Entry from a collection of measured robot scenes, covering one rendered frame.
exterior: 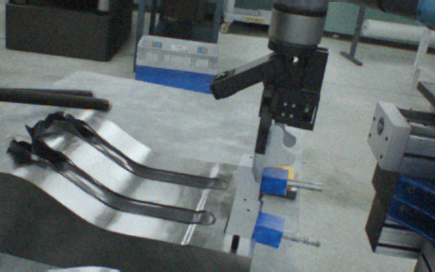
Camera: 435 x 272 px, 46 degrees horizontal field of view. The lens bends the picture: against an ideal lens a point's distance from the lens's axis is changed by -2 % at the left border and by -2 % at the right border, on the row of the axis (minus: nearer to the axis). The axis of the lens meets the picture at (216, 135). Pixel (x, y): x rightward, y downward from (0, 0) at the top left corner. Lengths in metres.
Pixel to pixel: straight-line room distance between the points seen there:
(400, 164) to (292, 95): 0.33
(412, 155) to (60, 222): 0.63
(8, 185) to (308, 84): 0.43
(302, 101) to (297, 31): 0.10
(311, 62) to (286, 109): 0.08
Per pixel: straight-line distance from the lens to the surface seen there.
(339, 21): 7.31
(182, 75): 3.85
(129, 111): 1.33
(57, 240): 0.75
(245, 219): 0.70
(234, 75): 0.74
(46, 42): 4.73
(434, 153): 0.99
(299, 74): 0.74
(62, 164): 0.78
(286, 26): 0.71
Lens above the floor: 1.28
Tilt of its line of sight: 23 degrees down
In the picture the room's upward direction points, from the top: 9 degrees clockwise
